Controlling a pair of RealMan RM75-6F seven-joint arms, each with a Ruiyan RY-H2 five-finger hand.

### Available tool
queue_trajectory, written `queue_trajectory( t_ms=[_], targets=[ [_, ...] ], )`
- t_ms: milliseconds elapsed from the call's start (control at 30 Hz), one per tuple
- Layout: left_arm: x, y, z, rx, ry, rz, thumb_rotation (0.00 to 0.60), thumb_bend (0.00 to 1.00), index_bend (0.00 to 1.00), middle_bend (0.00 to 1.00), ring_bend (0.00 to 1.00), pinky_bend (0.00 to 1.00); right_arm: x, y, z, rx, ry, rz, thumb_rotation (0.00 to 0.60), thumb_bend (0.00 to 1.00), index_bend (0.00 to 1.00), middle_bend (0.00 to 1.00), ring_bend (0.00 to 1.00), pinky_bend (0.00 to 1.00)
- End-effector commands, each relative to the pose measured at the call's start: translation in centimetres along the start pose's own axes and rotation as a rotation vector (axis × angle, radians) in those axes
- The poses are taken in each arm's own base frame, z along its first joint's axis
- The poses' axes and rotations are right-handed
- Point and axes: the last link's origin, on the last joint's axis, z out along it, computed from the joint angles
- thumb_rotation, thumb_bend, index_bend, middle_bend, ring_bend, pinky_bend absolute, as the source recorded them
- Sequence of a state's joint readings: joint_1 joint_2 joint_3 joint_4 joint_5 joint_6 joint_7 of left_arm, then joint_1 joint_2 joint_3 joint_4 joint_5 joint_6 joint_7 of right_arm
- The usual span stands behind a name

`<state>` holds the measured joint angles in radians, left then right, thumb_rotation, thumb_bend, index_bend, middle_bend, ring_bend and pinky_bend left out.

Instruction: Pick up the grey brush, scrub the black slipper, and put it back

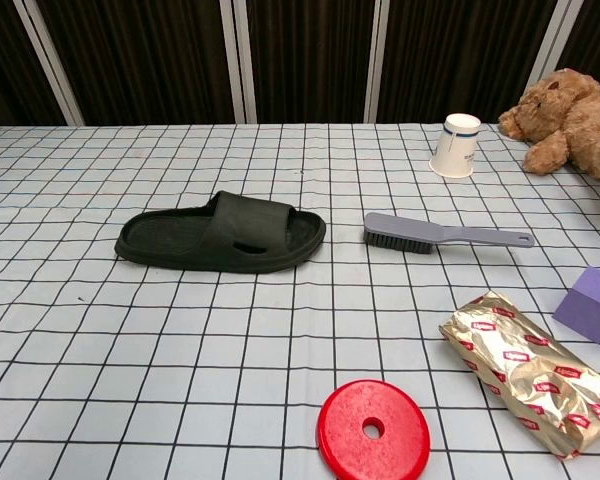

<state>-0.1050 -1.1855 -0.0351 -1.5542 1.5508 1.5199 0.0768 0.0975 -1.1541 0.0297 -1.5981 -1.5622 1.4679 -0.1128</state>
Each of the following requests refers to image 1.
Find black rubber slipper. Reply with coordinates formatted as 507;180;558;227
113;190;327;275

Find brown teddy bear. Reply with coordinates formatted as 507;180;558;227
497;68;600;189

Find purple foam cube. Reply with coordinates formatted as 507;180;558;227
551;266;600;344

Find white plastic bottle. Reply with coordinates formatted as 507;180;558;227
428;112;482;179

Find red disc with hole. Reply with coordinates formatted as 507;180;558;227
316;379;434;480

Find gold foil snack packet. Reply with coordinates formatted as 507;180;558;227
438;289;600;460

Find white checked tablecloth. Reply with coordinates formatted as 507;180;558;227
0;121;600;480

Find grey orange tool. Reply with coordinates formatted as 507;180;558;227
363;211;537;255

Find white partition frame post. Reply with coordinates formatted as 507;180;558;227
218;0;259;125
12;0;85;126
363;0;397;124
524;0;577;91

